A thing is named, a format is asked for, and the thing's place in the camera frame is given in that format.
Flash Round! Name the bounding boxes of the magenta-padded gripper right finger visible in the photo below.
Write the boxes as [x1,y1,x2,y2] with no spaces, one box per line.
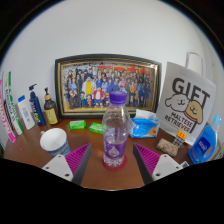
[132,143,184,186]

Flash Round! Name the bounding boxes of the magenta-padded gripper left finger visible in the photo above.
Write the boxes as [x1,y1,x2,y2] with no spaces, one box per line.
[41,143,93,186]

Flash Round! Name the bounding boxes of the clear purple-capped water bottle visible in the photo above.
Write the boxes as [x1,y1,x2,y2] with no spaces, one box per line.
[101,90,131,169]

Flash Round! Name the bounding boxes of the patterned small pouch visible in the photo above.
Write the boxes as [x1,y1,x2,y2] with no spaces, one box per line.
[155,137,180,158]

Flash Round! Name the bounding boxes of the white remote control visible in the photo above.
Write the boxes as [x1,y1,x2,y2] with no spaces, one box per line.
[178,160,190,169]

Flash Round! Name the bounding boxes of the blue patterned white mug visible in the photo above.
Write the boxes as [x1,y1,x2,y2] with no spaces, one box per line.
[39,127,72,158]

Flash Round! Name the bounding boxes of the colourful puzzle cube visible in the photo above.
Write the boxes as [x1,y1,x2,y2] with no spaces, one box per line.
[172,129,188,149]

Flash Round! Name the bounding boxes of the blue detergent bottle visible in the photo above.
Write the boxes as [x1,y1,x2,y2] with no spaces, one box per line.
[187,113,222,165]

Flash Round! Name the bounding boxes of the green packet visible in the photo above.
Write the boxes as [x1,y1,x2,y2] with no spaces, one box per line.
[88,122,108,135]
[68,119,87,131]

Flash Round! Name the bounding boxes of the flat round red coaster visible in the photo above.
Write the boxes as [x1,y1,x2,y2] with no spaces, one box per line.
[102,154,128,172]

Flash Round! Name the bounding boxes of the amber pump bottle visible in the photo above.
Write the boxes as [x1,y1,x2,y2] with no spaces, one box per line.
[43,87,60,126]

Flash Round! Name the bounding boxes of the white blue-capped bottle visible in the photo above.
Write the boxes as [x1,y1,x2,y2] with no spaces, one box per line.
[17,95,36,131]

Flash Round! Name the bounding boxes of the dark blue pump bottle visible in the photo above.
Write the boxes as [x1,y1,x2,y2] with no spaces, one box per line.
[28,83,47,127]

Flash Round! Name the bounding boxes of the white paper gift bag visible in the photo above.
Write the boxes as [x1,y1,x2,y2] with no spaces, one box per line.
[155,50,217,147]

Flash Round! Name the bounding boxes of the pink tall tube box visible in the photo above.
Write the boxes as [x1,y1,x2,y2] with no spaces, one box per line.
[0,88,17,144]

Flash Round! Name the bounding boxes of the white blue tall tube box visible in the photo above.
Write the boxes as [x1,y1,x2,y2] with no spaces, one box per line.
[2,70,25,136]

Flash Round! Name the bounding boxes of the framed group picture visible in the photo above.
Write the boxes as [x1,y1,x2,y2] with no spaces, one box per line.
[54,53,163,120]

